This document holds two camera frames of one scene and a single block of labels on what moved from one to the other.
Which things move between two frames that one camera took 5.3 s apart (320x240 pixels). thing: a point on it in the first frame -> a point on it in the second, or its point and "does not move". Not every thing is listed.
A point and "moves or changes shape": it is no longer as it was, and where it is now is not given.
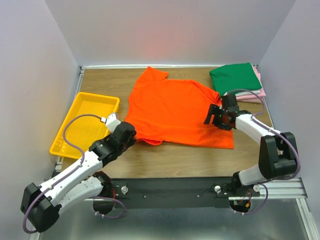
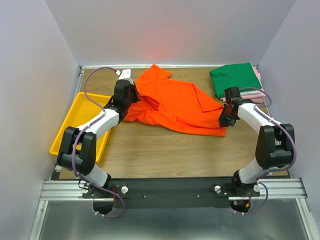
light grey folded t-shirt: x=248 y=93 does not move
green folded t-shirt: x=229 y=77 does not move
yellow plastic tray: x=83 y=131 does not move
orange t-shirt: x=174 y=112 moves or changes shape
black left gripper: x=131 y=142 -> x=133 y=88
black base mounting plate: x=206 y=193 does not move
